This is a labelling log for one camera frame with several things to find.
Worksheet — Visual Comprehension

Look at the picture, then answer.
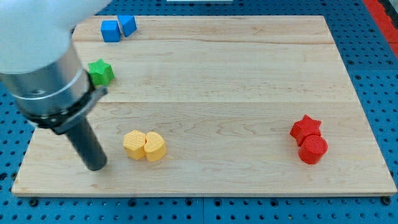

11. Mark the yellow hexagon block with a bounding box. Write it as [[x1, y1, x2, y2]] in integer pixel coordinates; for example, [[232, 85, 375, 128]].
[[123, 130, 146, 160]]

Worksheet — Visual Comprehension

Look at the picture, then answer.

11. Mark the red star block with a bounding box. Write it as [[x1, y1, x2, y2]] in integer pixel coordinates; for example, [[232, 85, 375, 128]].
[[290, 114, 322, 146]]

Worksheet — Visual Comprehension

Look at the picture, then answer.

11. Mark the blue wedge block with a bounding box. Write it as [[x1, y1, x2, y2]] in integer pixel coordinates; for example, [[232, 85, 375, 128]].
[[117, 15, 137, 37]]

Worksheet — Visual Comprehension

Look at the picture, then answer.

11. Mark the yellow heart block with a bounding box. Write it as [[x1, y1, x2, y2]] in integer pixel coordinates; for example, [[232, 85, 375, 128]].
[[144, 132, 167, 162]]

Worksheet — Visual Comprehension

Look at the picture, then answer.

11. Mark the blue cube block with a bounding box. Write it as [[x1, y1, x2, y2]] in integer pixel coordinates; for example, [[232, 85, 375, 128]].
[[100, 21, 121, 42]]

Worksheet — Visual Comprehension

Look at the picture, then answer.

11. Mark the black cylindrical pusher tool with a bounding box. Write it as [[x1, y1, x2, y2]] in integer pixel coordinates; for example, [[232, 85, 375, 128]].
[[65, 118, 108, 171]]

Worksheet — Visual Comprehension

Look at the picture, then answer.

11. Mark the red strip at corner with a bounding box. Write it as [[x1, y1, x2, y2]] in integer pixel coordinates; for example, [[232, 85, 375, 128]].
[[363, 0, 397, 57]]

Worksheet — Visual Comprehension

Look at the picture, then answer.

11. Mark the red cylinder block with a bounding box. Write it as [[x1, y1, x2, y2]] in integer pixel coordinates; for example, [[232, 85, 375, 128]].
[[298, 135, 328, 165]]

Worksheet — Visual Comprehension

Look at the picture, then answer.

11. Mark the light wooden board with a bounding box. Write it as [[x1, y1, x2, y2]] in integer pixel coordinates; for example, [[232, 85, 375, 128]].
[[12, 16, 397, 197]]

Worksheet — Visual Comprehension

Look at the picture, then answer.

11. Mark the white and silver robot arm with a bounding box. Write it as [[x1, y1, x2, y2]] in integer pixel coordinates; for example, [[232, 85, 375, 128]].
[[1, 0, 110, 134]]

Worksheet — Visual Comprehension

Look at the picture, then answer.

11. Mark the green star block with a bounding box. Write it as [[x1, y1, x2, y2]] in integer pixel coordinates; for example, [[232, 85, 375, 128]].
[[88, 59, 114, 86]]

